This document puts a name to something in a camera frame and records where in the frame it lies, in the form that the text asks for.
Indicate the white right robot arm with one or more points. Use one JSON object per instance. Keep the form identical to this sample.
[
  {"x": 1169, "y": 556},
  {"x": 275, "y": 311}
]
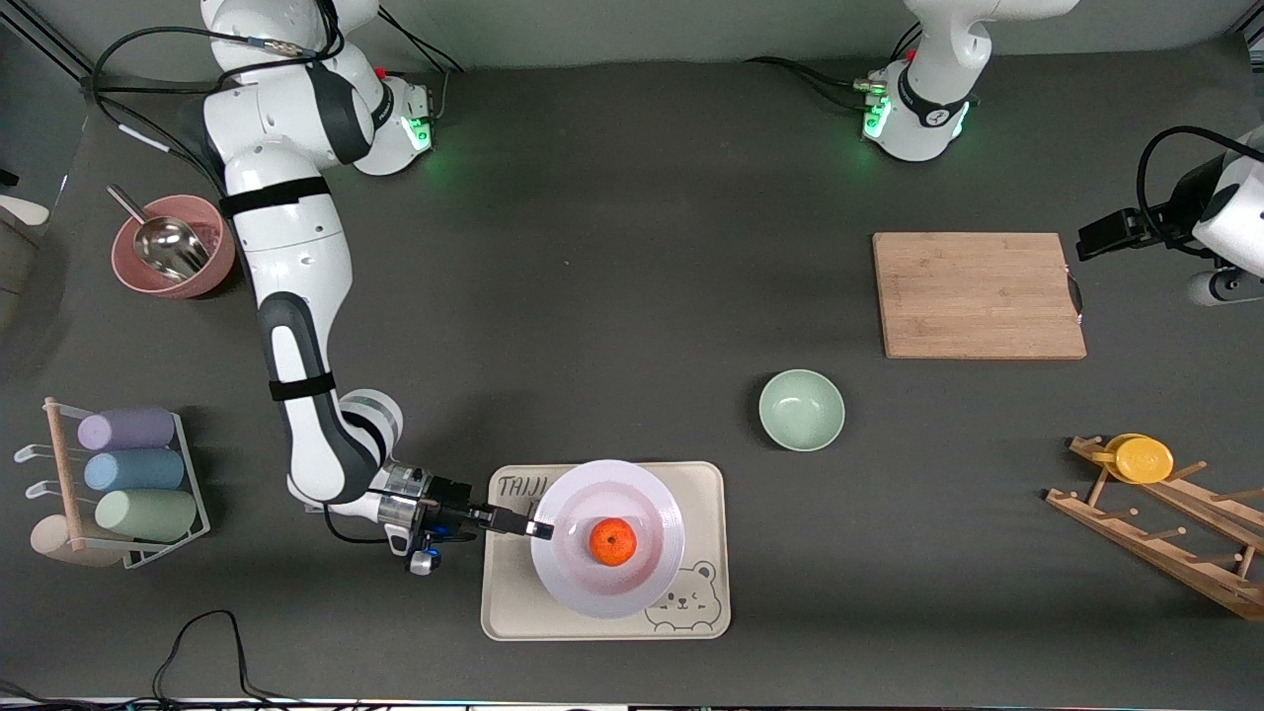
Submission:
[{"x": 291, "y": 247}]

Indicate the wooden cutting board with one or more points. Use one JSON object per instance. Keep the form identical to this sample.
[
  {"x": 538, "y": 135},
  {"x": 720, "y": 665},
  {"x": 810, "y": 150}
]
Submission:
[{"x": 968, "y": 296}]

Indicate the beige cup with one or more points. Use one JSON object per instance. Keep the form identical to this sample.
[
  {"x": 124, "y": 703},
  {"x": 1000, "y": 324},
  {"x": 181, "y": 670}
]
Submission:
[{"x": 54, "y": 543}]

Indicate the pink bowl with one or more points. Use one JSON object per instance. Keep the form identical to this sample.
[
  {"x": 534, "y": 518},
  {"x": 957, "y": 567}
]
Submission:
[{"x": 133, "y": 267}]

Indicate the pale green cup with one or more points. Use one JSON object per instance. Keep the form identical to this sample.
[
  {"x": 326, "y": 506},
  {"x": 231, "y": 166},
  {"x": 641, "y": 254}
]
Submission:
[{"x": 146, "y": 514}]

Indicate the cream tray with bear print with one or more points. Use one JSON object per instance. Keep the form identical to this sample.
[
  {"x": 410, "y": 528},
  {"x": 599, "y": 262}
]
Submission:
[{"x": 509, "y": 602}]

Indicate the white rounded object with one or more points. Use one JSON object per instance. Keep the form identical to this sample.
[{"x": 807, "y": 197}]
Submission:
[{"x": 20, "y": 209}]

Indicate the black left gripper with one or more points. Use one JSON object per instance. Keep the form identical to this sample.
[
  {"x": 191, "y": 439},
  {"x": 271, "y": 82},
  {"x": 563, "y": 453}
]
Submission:
[{"x": 1163, "y": 219}]

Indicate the metal scoop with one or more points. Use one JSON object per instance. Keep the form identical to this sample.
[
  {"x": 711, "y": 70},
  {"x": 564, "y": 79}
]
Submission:
[{"x": 168, "y": 247}]

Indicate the wooden peg rack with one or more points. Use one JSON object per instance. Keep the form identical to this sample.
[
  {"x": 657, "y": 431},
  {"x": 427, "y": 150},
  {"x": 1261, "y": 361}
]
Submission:
[{"x": 1145, "y": 553}]

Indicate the pale purple cup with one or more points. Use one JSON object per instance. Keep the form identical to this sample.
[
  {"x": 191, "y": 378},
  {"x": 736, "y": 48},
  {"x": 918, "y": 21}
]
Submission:
[{"x": 126, "y": 429}]

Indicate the orange fruit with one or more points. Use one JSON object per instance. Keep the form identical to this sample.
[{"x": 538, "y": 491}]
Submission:
[{"x": 613, "y": 542}]

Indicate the pale green bowl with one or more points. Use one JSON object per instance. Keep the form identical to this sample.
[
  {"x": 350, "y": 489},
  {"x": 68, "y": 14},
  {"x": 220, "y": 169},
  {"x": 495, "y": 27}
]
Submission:
[{"x": 802, "y": 410}]

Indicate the pale blue cup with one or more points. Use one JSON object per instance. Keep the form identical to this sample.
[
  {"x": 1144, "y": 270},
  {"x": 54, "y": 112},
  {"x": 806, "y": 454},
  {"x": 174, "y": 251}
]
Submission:
[{"x": 133, "y": 470}]

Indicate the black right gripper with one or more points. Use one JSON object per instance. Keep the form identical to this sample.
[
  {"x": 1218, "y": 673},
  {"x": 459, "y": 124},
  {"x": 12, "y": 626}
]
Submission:
[{"x": 451, "y": 500}]

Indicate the yellow cup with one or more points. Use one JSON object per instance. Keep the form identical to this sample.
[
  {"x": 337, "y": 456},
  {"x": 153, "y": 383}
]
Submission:
[{"x": 1144, "y": 460}]

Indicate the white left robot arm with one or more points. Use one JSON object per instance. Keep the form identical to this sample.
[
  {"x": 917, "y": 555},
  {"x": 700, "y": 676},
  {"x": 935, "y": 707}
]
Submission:
[{"x": 923, "y": 99}]

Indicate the white round plate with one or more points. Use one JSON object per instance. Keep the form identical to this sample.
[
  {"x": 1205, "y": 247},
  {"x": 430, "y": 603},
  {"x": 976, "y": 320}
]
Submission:
[{"x": 632, "y": 592}]

